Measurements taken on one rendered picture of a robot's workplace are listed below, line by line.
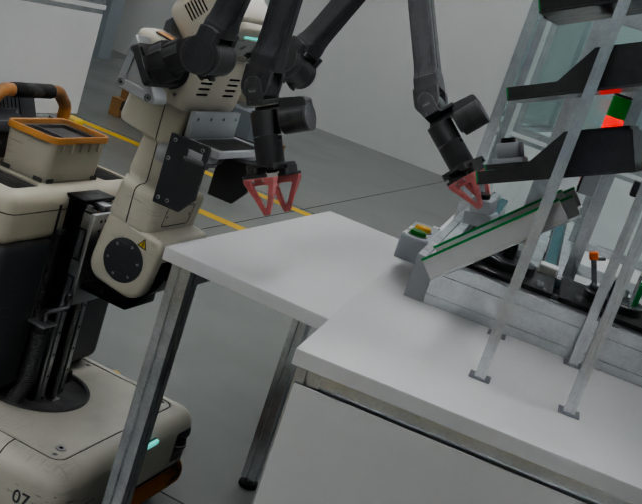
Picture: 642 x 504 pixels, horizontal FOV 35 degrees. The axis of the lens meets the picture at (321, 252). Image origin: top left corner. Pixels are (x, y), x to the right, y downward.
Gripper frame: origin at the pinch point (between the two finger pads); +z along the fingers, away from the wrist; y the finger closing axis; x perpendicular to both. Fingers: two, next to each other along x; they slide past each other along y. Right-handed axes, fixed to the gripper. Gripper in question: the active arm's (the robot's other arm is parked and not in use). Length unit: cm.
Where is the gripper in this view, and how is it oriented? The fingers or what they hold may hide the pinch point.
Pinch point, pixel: (482, 202)
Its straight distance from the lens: 221.6
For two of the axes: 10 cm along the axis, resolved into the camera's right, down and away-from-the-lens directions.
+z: 4.7, 8.8, -0.7
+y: 5.2, -2.1, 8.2
